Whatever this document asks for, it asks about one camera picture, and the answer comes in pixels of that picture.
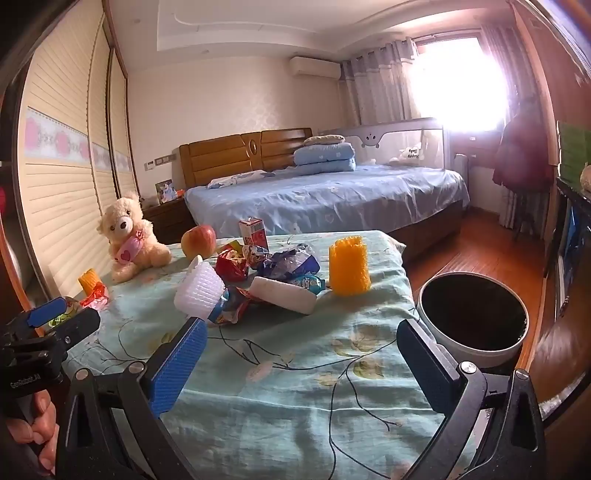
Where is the folded blue quilt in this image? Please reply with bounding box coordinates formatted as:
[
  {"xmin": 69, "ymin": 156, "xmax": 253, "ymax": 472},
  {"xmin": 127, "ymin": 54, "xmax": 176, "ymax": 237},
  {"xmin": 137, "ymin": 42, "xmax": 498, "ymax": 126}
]
[{"xmin": 294, "ymin": 142, "xmax": 357, "ymax": 174}]

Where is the dark wooden nightstand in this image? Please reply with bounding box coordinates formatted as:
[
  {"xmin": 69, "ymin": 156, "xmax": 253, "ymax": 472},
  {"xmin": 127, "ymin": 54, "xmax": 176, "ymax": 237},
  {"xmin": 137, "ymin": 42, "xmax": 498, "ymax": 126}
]
[{"xmin": 141, "ymin": 200, "xmax": 190, "ymax": 245}]

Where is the cream teddy bear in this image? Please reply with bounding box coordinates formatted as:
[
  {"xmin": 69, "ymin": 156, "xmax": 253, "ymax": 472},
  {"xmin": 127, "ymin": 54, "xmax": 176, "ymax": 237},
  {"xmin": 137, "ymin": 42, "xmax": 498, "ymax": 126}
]
[{"xmin": 97, "ymin": 191, "xmax": 172, "ymax": 283}]

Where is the black tv stand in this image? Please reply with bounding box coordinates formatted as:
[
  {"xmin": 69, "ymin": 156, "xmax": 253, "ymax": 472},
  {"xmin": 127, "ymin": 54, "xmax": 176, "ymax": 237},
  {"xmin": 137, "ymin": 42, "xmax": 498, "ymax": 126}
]
[{"xmin": 542, "ymin": 178, "xmax": 591, "ymax": 319}]

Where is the small orange foam net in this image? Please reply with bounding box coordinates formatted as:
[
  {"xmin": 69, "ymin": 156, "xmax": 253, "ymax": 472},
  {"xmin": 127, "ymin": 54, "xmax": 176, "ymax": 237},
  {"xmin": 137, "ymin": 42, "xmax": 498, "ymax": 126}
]
[{"xmin": 78, "ymin": 269, "xmax": 100, "ymax": 296}]

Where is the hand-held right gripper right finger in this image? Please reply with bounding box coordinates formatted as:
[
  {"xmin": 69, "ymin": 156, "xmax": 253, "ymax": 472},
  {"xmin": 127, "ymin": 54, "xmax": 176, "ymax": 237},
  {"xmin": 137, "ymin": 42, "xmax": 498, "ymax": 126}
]
[{"xmin": 396, "ymin": 318, "xmax": 548, "ymax": 480}]

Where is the red snack bag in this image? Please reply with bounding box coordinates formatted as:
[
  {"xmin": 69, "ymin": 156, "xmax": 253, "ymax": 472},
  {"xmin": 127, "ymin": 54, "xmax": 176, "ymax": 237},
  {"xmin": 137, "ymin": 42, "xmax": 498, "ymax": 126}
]
[{"xmin": 215, "ymin": 247, "xmax": 252, "ymax": 281}]

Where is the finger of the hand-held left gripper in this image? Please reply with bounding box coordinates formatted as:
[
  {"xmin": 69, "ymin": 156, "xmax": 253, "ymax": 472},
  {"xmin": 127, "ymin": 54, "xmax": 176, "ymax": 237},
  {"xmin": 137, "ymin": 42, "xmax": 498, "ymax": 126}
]
[
  {"xmin": 28, "ymin": 296, "xmax": 68, "ymax": 328},
  {"xmin": 60, "ymin": 308, "xmax": 101, "ymax": 347}
]

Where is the stack of green boxes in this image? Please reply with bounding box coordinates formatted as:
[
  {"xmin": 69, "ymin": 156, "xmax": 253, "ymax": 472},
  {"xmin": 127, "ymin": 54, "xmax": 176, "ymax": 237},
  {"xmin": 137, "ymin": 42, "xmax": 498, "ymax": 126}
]
[{"xmin": 556, "ymin": 121, "xmax": 591, "ymax": 181}]

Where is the white foam fruit net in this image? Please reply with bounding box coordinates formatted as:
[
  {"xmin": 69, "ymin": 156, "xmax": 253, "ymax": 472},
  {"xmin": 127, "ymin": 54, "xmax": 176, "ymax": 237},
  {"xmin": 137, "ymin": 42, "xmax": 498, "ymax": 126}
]
[{"xmin": 174, "ymin": 255, "xmax": 227, "ymax": 319}]

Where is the floral teal tablecloth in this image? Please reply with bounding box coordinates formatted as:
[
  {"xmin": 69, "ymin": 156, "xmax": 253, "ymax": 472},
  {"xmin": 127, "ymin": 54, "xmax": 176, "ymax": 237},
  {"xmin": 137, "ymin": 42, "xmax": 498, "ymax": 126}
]
[{"xmin": 60, "ymin": 230, "xmax": 481, "ymax": 480}]

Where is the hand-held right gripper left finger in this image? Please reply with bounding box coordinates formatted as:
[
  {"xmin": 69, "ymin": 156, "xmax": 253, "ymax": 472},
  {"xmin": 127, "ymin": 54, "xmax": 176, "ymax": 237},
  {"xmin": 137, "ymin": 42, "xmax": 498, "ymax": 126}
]
[{"xmin": 54, "ymin": 318, "xmax": 208, "ymax": 480}]

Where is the blue red snack wrapper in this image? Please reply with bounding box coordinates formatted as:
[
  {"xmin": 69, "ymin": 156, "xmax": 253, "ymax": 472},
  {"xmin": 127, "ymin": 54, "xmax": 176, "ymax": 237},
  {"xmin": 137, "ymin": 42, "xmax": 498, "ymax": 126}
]
[{"xmin": 208, "ymin": 286, "xmax": 259, "ymax": 326}]

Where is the bed with blue sheet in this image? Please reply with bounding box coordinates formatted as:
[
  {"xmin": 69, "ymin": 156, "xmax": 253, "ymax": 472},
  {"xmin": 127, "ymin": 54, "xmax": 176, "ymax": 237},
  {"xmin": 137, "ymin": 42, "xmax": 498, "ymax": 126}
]
[{"xmin": 185, "ymin": 164, "xmax": 471, "ymax": 259}]

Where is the grey bed guard rail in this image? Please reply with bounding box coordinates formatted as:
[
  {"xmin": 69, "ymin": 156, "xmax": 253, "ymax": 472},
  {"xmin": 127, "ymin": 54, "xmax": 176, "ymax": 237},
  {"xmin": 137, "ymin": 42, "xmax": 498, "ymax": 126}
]
[{"xmin": 318, "ymin": 117, "xmax": 448, "ymax": 169}]

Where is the wooden headboard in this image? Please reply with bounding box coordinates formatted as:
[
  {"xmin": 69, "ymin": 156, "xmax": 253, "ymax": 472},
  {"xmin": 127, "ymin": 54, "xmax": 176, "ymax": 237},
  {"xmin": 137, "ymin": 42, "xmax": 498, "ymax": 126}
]
[{"xmin": 179, "ymin": 128, "xmax": 312, "ymax": 190}]

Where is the dark red coat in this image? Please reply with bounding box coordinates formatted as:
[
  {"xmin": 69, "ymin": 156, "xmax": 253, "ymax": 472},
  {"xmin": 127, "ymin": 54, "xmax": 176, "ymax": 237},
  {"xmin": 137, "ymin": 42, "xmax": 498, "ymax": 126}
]
[{"xmin": 492, "ymin": 108, "xmax": 557, "ymax": 195}]

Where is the grey dotted curtain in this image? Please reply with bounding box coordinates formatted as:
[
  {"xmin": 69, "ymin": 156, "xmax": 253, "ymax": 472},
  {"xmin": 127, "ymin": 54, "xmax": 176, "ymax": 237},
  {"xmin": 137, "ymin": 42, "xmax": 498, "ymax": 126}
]
[
  {"xmin": 341, "ymin": 39, "xmax": 419, "ymax": 124},
  {"xmin": 480, "ymin": 23, "xmax": 522, "ymax": 139}
]

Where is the cream sliding wardrobe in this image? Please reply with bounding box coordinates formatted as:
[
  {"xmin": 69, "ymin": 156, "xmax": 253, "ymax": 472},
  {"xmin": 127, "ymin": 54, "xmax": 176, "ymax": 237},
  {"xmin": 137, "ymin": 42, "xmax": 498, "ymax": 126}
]
[{"xmin": 18, "ymin": 0, "xmax": 139, "ymax": 301}]

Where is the large orange foam net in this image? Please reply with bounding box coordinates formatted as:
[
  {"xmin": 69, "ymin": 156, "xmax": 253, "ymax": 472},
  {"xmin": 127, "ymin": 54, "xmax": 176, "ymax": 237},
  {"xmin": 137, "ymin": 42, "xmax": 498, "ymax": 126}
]
[{"xmin": 329, "ymin": 234, "xmax": 371, "ymax": 296}]

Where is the white foam block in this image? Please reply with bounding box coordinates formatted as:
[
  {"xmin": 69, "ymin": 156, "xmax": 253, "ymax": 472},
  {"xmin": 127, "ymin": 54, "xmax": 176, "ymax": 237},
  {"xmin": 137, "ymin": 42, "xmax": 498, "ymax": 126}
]
[{"xmin": 249, "ymin": 276, "xmax": 318, "ymax": 315}]

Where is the white air conditioner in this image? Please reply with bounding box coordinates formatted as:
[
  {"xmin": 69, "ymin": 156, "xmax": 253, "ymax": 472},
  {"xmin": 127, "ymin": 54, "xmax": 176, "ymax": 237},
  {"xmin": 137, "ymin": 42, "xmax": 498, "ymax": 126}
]
[{"xmin": 289, "ymin": 56, "xmax": 341, "ymax": 79}]

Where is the small red wrapper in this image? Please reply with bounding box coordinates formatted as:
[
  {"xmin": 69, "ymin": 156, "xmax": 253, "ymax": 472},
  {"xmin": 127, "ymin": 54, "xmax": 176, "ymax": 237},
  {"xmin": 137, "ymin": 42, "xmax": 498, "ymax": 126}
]
[{"xmin": 81, "ymin": 284, "xmax": 110, "ymax": 309}]

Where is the person's left hand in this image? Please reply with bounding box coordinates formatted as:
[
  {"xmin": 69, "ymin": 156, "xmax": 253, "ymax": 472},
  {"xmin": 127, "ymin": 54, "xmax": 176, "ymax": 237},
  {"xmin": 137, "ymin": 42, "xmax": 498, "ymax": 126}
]
[{"xmin": 7, "ymin": 397, "xmax": 58, "ymax": 476}]

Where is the small blue wrapper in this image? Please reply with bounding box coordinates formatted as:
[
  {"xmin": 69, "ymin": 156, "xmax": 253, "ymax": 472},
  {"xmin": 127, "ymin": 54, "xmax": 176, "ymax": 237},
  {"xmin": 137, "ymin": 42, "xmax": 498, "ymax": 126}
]
[{"xmin": 291, "ymin": 273, "xmax": 328, "ymax": 296}]

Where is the dark coat stand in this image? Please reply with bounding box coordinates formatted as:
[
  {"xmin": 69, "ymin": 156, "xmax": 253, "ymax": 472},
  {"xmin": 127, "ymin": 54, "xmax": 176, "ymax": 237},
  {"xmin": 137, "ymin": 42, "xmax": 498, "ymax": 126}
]
[{"xmin": 512, "ymin": 189, "xmax": 542, "ymax": 241}]

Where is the orange white cartoon package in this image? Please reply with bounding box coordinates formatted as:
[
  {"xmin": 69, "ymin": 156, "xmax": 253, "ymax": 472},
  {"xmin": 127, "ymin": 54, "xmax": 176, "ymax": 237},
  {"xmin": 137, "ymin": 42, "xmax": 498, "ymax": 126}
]
[{"xmin": 242, "ymin": 244, "xmax": 271, "ymax": 271}]

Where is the photo frame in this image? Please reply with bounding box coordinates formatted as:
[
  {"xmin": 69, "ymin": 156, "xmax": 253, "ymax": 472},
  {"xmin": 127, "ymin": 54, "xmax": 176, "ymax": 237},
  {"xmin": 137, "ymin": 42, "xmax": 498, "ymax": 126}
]
[{"xmin": 155, "ymin": 179, "xmax": 178, "ymax": 205}]

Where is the red apple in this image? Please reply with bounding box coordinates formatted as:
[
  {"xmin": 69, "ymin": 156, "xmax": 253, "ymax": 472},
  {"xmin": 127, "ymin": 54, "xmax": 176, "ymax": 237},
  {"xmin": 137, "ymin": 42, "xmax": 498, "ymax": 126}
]
[{"xmin": 181, "ymin": 224, "xmax": 218, "ymax": 259}]

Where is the blue silver wrapper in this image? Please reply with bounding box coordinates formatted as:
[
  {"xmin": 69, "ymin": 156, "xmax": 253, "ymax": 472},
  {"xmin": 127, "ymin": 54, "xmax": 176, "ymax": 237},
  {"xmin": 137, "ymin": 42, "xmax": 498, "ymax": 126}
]
[{"xmin": 256, "ymin": 244, "xmax": 321, "ymax": 282}]

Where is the white blue cartoon pillow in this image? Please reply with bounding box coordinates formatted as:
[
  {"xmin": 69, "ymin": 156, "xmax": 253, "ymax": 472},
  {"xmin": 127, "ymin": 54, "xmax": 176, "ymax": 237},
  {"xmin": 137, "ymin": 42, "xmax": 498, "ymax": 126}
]
[{"xmin": 206, "ymin": 170, "xmax": 278, "ymax": 190}]

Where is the red white drink carton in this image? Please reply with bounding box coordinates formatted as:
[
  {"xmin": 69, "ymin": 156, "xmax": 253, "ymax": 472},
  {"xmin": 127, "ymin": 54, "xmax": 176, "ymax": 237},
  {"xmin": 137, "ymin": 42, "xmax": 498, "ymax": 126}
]
[{"xmin": 238, "ymin": 218, "xmax": 269, "ymax": 252}]

